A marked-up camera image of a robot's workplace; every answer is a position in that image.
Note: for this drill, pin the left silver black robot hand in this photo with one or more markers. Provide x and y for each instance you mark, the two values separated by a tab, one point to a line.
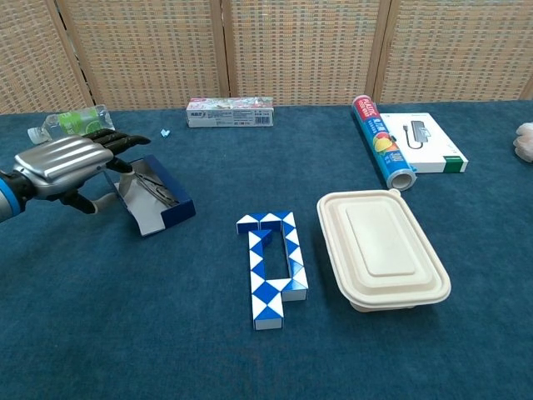
62	162

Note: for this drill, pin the black eyeglasses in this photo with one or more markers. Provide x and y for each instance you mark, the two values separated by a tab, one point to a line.
160	193

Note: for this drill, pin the blue glasses case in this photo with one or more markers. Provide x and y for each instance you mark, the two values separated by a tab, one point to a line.
179	212

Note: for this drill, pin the clear green-label water bottle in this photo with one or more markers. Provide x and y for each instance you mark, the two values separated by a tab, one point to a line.
79	121

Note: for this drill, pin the small light blue scrap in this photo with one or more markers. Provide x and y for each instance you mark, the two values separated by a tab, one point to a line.
165	133

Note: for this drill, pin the white floral toothpaste box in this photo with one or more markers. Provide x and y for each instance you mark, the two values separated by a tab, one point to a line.
229	112

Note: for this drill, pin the teal table cloth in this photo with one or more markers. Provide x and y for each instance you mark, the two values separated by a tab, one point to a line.
166	341

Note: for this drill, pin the blue white snake puzzle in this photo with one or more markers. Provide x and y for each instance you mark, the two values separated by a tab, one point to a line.
266	300

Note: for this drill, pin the woven bamboo folding screen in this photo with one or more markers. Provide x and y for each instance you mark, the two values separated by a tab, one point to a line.
300	50

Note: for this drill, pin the blue plastic wrap roll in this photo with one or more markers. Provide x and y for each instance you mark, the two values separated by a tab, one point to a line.
383	141

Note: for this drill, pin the beige lidded food container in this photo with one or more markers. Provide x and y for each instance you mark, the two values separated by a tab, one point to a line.
381	246

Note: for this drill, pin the white USB hub box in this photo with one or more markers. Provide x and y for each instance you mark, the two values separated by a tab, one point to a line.
433	146

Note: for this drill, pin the pink mesh bath pouf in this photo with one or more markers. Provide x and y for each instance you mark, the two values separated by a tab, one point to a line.
525	141

